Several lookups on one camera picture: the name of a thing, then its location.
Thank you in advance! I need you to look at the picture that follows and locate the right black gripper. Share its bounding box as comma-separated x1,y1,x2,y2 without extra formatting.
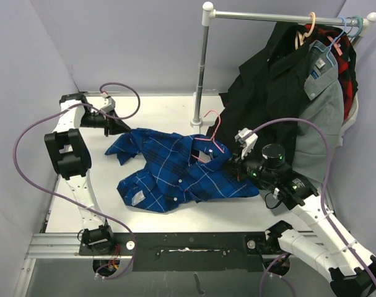
221,144,276,184

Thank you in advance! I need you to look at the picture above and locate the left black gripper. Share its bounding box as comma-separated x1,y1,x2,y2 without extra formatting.
81,109,131,136

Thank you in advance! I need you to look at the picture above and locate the pink wire hanger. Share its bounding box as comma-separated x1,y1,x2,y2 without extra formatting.
195,110,224,153

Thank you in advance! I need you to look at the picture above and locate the blue plaid shirt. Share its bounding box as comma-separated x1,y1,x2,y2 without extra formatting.
105,128,260,213

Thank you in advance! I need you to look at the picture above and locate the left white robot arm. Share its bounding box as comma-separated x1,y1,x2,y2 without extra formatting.
44,92,131,254

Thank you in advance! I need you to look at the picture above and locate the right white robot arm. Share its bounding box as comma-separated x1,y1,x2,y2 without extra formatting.
226,144,376,296

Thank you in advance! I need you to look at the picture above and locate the grey hanging shirt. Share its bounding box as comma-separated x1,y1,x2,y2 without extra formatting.
268,40,345,216

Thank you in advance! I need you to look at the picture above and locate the black hanging shirt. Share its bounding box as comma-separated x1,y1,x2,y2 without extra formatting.
206,22,310,152

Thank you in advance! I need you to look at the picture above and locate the blue hanger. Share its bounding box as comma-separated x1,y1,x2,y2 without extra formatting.
310,24,350,67

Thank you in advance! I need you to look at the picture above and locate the beige hanger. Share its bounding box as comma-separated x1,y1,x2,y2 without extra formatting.
294,11,318,50

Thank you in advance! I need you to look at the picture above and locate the red plaid hanging shirt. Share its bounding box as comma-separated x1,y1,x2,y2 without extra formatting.
309,25,358,120

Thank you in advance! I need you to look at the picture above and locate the teal hanger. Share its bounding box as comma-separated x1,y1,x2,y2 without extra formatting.
347,15,364,38

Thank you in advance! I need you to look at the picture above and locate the white hanging garment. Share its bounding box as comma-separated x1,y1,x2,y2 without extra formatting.
338,93,359,147

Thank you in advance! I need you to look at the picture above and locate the metal clothes rack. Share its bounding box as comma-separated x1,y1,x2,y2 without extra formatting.
191,1,376,130

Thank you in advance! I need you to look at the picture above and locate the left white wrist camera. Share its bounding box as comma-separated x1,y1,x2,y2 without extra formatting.
100,92,116,114

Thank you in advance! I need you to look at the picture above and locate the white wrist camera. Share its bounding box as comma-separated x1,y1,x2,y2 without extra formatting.
100,92,116,114
235,128,258,160

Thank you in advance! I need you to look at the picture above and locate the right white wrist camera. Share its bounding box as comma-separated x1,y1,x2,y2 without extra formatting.
235,128,258,160

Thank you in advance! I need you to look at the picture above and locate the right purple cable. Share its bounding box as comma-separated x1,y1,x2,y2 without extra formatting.
246,117,376,297

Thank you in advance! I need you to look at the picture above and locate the purple cable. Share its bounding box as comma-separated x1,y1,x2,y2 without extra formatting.
12,82,141,281
246,117,376,297

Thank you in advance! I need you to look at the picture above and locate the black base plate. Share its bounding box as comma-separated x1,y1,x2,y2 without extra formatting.
79,231,302,273

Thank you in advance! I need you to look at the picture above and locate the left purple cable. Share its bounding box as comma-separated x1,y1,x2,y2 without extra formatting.
12,82,141,281

